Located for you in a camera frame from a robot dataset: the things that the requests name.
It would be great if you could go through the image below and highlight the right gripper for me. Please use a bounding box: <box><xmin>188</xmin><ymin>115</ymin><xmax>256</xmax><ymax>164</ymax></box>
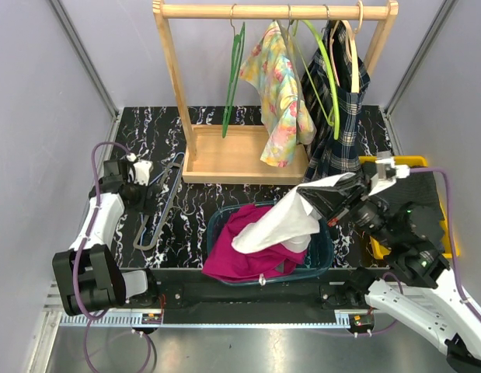
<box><xmin>295</xmin><ymin>170</ymin><xmax>400</xmax><ymax>248</ymax></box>

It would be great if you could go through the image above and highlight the grey plastic hanger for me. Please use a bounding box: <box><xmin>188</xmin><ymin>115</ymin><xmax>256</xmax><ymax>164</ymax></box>
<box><xmin>132</xmin><ymin>161</ymin><xmax>185</xmax><ymax>252</ymax></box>

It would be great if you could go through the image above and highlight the white skirt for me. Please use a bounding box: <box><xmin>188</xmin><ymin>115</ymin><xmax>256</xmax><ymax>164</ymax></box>
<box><xmin>232</xmin><ymin>175</ymin><xmax>336</xmax><ymax>254</ymax></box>

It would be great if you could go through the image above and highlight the light blue plastic hanger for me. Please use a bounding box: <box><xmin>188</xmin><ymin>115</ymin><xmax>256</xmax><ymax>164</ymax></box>
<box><xmin>141</xmin><ymin>152</ymin><xmax>186</xmax><ymax>249</ymax></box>

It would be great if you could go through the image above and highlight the magenta pleated skirt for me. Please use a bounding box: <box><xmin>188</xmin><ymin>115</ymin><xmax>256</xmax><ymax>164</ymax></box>
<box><xmin>202</xmin><ymin>204</ymin><xmax>307</xmax><ymax>283</ymax></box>

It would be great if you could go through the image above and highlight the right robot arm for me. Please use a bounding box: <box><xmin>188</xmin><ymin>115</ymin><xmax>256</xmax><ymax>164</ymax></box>
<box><xmin>297</xmin><ymin>166</ymin><xmax>481</xmax><ymax>372</ymax></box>

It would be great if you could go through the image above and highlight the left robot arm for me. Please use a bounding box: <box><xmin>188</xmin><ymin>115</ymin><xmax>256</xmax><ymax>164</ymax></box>
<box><xmin>52</xmin><ymin>155</ymin><xmax>159</xmax><ymax>316</ymax></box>

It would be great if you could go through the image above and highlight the lime green plastic hanger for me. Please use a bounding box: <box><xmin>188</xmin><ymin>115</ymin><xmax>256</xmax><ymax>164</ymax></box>
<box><xmin>292</xmin><ymin>19</ymin><xmax>341</xmax><ymax>140</ymax></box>

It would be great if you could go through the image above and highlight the navy plaid skirt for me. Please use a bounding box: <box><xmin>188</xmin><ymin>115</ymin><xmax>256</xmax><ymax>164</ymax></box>
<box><xmin>301</xmin><ymin>20</ymin><xmax>370</xmax><ymax>182</ymax></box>

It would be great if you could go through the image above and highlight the pastel floral skirt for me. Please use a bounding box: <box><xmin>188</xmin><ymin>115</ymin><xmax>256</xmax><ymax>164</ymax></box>
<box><xmin>240</xmin><ymin>20</ymin><xmax>316</xmax><ymax>167</ymax></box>

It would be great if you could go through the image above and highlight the wooden hanger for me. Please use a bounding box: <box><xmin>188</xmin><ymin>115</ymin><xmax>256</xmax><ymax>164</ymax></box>
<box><xmin>329</xmin><ymin>0</ymin><xmax>364</xmax><ymax>93</ymax></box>

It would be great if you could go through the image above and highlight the dark green plastic hanger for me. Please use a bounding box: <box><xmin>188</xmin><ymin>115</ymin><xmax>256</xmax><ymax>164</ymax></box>
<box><xmin>221</xmin><ymin>22</ymin><xmax>245</xmax><ymax>138</ymax></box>

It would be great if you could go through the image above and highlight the teal transparent plastic basin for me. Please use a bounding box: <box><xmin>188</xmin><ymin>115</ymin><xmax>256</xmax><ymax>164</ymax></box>
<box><xmin>202</xmin><ymin>201</ymin><xmax>333</xmax><ymax>286</ymax></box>

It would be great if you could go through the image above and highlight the yellow plastic tray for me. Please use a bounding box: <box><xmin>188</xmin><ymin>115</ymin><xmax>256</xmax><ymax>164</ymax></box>
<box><xmin>359</xmin><ymin>155</ymin><xmax>452</xmax><ymax>260</ymax></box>

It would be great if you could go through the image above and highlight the wooden clothes rack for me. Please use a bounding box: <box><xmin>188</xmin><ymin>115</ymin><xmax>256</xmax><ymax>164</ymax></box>
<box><xmin>152</xmin><ymin>1</ymin><xmax>399</xmax><ymax>185</ymax></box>

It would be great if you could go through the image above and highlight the black knitted cloth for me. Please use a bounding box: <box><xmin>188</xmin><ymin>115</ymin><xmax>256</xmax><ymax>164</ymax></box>
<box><xmin>374</xmin><ymin>172</ymin><xmax>444</xmax><ymax>242</ymax></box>

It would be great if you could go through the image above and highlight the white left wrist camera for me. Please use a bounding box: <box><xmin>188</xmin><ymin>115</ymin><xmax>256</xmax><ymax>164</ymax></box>
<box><xmin>125</xmin><ymin>153</ymin><xmax>153</xmax><ymax>186</ymax></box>

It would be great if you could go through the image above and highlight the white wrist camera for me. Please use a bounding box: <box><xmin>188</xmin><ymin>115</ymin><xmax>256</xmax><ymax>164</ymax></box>
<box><xmin>368</xmin><ymin>152</ymin><xmax>410</xmax><ymax>196</ymax></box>
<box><xmin>125</xmin><ymin>153</ymin><xmax>153</xmax><ymax>186</ymax></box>

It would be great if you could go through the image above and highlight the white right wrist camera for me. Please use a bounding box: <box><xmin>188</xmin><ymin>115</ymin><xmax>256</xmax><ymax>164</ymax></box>
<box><xmin>368</xmin><ymin>152</ymin><xmax>410</xmax><ymax>196</ymax></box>

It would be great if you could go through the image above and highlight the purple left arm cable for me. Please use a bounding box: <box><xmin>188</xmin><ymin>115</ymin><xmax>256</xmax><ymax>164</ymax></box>
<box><xmin>71</xmin><ymin>141</ymin><xmax>158</xmax><ymax>373</ymax></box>

